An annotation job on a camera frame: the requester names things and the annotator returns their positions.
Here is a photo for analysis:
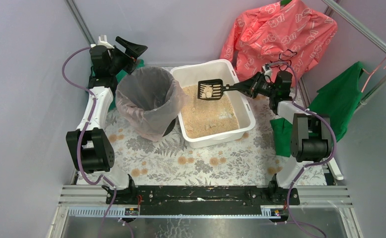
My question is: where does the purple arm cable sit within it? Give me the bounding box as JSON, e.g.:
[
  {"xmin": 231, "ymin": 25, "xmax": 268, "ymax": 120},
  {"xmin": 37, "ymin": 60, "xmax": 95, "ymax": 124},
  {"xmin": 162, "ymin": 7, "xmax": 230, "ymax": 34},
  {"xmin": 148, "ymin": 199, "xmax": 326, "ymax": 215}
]
[
  {"xmin": 61, "ymin": 46, "xmax": 118, "ymax": 238},
  {"xmin": 268, "ymin": 60, "xmax": 337, "ymax": 238}
]

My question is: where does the black litter scoop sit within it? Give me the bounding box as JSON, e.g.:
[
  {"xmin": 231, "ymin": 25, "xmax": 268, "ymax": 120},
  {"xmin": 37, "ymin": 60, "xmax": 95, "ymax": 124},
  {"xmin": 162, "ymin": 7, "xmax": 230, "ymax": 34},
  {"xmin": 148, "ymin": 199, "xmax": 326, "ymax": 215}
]
[{"xmin": 197, "ymin": 79, "xmax": 232, "ymax": 101}]

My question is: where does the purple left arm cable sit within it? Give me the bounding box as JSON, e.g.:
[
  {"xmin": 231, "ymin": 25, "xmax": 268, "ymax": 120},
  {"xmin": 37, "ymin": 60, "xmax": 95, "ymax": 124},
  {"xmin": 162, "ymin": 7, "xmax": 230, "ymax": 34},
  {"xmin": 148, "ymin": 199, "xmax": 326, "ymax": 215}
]
[{"xmin": 61, "ymin": 46, "xmax": 118, "ymax": 238}]

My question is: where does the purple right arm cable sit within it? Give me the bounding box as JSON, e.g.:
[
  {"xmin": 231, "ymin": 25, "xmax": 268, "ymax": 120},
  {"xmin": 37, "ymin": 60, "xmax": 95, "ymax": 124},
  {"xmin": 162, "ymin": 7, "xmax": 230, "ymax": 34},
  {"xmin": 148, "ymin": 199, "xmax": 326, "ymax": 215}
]
[{"xmin": 268, "ymin": 60, "xmax": 337, "ymax": 238}]

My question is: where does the pink patterned garment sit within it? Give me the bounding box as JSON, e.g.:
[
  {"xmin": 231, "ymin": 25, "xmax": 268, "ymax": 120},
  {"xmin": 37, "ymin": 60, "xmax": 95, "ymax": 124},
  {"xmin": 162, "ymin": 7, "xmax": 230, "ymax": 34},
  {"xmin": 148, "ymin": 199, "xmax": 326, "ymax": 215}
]
[{"xmin": 220, "ymin": 0, "xmax": 338, "ymax": 81}]

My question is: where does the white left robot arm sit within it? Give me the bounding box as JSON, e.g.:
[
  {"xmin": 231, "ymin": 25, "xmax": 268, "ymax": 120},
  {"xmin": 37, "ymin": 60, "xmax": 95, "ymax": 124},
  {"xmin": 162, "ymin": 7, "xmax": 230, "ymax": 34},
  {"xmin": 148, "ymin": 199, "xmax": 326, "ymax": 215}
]
[{"xmin": 62, "ymin": 35, "xmax": 148, "ymax": 190}]

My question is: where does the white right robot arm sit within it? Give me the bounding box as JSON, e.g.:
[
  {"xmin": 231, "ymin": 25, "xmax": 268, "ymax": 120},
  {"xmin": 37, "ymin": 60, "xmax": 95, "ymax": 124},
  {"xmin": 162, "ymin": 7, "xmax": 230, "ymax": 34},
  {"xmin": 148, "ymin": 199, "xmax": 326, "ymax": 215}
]
[{"xmin": 222, "ymin": 71, "xmax": 336, "ymax": 189}]

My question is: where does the metal clothes rack bar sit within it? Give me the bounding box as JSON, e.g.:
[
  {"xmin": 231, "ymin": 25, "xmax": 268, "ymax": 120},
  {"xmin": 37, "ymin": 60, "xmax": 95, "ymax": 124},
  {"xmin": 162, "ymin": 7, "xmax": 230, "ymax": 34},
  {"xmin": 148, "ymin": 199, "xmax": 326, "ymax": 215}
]
[{"xmin": 322, "ymin": 0, "xmax": 386, "ymax": 105}]

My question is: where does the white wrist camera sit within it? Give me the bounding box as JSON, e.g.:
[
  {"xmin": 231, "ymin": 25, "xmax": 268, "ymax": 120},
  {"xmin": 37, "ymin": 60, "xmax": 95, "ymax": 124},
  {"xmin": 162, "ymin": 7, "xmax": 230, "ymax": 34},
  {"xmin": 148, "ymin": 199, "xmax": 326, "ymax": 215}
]
[
  {"xmin": 90, "ymin": 35, "xmax": 115, "ymax": 49},
  {"xmin": 262, "ymin": 64, "xmax": 272, "ymax": 81}
]

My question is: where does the green shirt on right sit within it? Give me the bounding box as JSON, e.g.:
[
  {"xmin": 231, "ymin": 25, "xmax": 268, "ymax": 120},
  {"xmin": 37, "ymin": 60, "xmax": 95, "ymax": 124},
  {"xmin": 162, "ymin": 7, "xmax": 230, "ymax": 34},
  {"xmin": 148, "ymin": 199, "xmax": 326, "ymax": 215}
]
[{"xmin": 270, "ymin": 61, "xmax": 364, "ymax": 157}]

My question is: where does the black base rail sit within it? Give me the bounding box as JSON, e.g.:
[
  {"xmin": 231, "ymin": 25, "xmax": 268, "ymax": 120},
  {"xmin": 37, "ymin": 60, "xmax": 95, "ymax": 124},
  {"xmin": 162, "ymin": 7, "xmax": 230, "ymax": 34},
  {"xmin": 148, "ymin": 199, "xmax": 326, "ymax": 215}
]
[{"xmin": 101, "ymin": 179, "xmax": 300, "ymax": 216}]

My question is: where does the floral table mat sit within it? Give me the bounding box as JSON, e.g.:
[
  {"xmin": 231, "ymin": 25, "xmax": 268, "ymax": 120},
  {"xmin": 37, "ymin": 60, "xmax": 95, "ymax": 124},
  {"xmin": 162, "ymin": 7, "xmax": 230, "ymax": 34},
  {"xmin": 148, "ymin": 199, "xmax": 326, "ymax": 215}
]
[{"xmin": 76, "ymin": 66, "xmax": 327, "ymax": 187}]

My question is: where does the beige cat litter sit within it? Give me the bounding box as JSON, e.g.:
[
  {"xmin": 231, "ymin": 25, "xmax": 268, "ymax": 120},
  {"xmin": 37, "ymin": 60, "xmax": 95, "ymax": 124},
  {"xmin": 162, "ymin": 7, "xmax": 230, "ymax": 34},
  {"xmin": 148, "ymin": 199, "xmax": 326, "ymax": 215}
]
[{"xmin": 181, "ymin": 85, "xmax": 239, "ymax": 139}]

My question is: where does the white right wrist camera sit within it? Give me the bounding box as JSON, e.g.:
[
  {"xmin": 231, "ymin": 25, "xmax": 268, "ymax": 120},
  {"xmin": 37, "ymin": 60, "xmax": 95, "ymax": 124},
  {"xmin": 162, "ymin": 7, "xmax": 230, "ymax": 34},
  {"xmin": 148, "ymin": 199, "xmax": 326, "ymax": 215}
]
[{"xmin": 262, "ymin": 64, "xmax": 272, "ymax": 81}]

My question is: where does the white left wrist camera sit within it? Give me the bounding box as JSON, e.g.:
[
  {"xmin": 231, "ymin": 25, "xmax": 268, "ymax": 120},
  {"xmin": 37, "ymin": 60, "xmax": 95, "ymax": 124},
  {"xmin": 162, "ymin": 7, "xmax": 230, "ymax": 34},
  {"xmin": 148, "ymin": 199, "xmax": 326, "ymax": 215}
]
[{"xmin": 90, "ymin": 35, "xmax": 115, "ymax": 49}]

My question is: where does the pink plastic bin liner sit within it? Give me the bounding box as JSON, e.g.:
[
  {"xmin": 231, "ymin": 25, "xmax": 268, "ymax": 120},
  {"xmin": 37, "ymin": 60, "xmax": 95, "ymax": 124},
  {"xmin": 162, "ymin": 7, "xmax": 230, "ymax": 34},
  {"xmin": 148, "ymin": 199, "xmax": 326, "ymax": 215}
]
[{"xmin": 115, "ymin": 66, "xmax": 189, "ymax": 142}]

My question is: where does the white litter box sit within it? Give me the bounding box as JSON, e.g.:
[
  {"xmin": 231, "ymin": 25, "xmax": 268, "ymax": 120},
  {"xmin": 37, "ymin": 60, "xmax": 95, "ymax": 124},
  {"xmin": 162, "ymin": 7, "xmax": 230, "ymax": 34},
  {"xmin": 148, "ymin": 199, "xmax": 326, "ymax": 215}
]
[{"xmin": 170, "ymin": 59, "xmax": 256, "ymax": 148}]

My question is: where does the black trash bin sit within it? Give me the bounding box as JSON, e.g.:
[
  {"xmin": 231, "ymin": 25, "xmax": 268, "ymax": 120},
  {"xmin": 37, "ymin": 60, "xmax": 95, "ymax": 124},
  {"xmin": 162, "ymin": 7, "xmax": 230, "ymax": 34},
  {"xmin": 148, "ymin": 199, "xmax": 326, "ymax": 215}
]
[{"xmin": 117, "ymin": 66, "xmax": 177, "ymax": 138}]

